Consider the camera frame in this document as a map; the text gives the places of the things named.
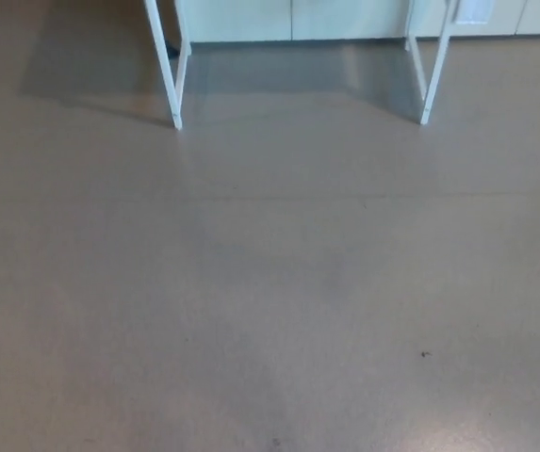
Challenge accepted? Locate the white cabinet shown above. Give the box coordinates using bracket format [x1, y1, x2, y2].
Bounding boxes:
[182, 0, 540, 44]

